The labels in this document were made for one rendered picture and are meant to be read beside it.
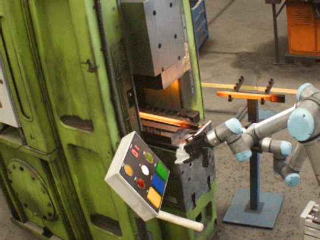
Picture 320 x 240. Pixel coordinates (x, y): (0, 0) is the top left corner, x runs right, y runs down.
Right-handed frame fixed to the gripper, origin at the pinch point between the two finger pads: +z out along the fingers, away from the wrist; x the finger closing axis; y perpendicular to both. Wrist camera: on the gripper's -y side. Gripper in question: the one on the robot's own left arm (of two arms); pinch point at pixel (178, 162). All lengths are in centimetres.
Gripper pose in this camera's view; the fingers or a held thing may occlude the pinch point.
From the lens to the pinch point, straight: 209.6
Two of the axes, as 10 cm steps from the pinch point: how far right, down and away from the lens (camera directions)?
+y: -6.1, -7.3, -3.1
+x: -1.6, 5.0, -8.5
